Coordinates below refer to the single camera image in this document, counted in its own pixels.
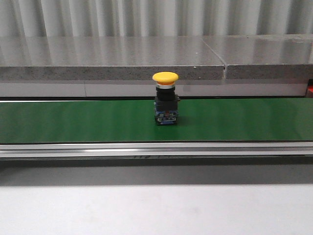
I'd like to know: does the yellow mushroom button at left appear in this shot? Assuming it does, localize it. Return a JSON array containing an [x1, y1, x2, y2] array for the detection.
[[153, 71, 180, 125]]

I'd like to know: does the green conveyor belt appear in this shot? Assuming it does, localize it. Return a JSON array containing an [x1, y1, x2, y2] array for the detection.
[[0, 98, 313, 144]]

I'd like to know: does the grey stone counter slab right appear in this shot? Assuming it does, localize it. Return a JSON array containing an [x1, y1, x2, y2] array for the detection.
[[203, 36, 313, 82]]

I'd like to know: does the grey stone counter slab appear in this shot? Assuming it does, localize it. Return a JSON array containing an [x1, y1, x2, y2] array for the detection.
[[203, 36, 313, 82], [0, 36, 224, 81]]

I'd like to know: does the grey stone counter slab left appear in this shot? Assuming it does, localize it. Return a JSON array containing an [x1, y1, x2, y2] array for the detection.
[[0, 36, 224, 81]]

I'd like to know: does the white cabinet panel under counter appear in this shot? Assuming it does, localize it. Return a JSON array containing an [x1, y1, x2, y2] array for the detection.
[[0, 79, 308, 97]]

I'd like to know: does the red object at right edge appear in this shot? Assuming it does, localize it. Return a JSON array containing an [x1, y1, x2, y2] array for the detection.
[[306, 79, 313, 98]]

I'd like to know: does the grey pleated curtain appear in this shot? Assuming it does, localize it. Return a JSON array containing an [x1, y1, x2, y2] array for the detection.
[[0, 0, 313, 36]]

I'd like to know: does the aluminium conveyor frame rail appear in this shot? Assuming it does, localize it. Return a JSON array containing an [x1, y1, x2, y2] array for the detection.
[[0, 141, 313, 167]]

